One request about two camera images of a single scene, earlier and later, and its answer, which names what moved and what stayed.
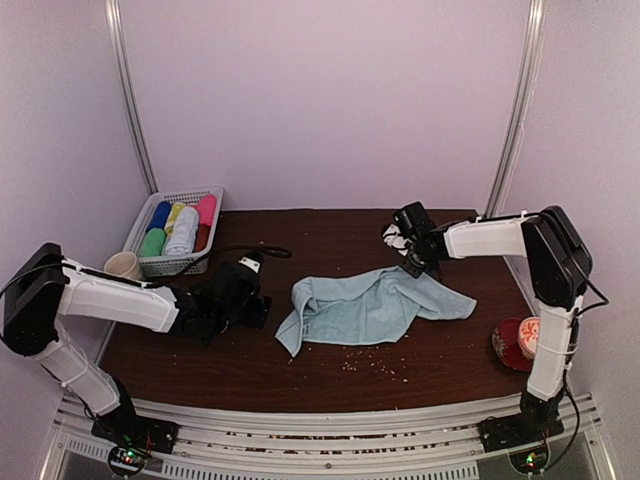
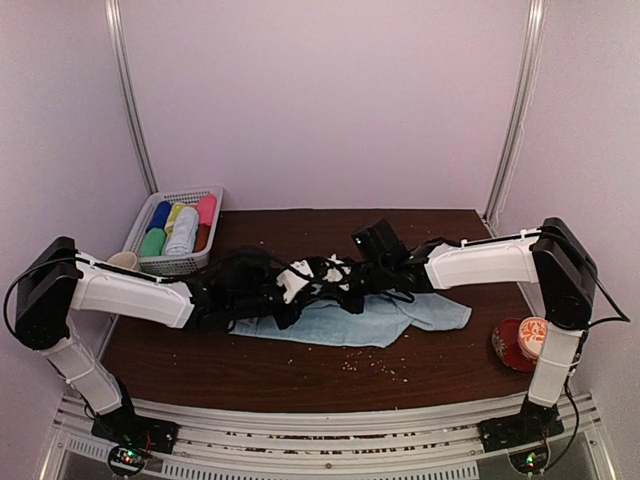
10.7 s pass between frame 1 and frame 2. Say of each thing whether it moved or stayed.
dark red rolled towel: stayed
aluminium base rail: stayed
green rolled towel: stayed
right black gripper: moved
